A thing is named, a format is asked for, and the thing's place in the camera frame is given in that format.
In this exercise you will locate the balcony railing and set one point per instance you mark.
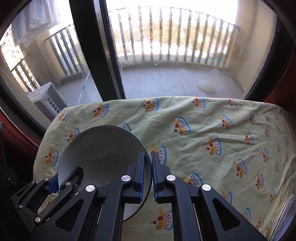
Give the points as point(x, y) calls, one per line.
point(142, 36)

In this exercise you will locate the outdoor air conditioner unit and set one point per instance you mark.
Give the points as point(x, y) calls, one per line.
point(48, 100)

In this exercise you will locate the red curtain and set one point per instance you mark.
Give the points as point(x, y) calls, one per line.
point(284, 93)
point(19, 139)

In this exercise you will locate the red curtain right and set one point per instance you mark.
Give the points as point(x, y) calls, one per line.
point(284, 93)

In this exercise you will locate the black window frame mullion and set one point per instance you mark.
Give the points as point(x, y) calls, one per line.
point(94, 34)

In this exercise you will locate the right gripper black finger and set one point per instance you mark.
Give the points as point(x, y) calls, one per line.
point(74, 180)

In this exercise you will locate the hanging white cloth outside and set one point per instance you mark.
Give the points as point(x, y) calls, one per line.
point(36, 18)

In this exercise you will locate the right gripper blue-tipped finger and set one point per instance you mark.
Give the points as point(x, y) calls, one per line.
point(53, 185)

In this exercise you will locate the small purple-patterned white dish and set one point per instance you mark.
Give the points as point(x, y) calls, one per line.
point(285, 219)

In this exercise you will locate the floral bowl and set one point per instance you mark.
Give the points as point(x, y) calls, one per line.
point(103, 152)

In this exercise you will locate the yellow crown-print tablecloth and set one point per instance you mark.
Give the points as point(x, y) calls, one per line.
point(244, 149)

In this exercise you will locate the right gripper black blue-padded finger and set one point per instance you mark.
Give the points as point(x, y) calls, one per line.
point(95, 213)
point(199, 213)

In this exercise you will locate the red curtain left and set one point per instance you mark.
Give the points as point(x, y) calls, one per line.
point(19, 139)

